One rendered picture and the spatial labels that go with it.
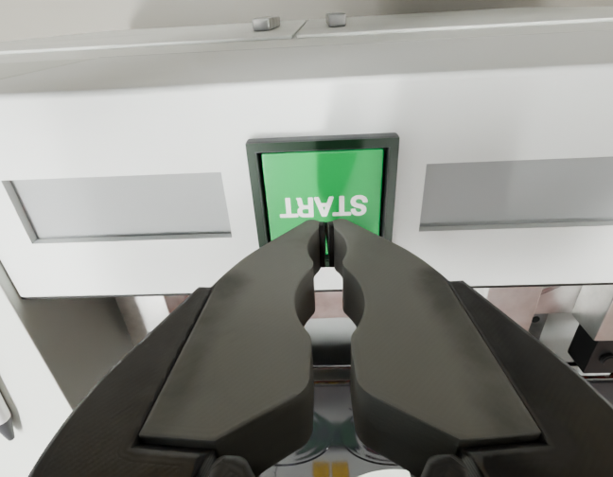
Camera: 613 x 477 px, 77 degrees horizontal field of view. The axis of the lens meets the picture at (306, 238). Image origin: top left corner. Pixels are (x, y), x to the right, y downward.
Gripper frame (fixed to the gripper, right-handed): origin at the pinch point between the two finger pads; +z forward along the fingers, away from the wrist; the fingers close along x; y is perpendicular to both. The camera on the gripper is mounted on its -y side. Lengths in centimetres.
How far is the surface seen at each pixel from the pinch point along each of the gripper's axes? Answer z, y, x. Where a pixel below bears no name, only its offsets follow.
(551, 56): 5.8, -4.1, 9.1
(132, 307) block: 8.3, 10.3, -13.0
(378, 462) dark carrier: 9.3, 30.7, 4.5
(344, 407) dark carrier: 9.1, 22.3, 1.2
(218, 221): 3.5, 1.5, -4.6
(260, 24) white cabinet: 37.1, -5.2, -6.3
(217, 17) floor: 99, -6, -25
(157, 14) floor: 99, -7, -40
